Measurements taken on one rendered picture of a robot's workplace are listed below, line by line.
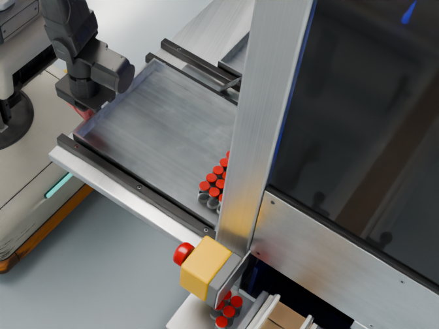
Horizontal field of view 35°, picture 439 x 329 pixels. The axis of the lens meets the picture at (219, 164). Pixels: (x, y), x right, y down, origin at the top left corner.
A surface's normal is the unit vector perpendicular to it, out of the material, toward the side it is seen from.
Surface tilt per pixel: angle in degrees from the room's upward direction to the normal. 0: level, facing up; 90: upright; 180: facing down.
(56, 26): 99
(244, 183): 90
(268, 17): 90
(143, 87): 0
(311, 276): 90
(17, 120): 0
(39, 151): 0
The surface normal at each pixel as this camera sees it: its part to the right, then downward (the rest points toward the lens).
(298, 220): -0.56, 0.65
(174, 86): 0.08, -0.57
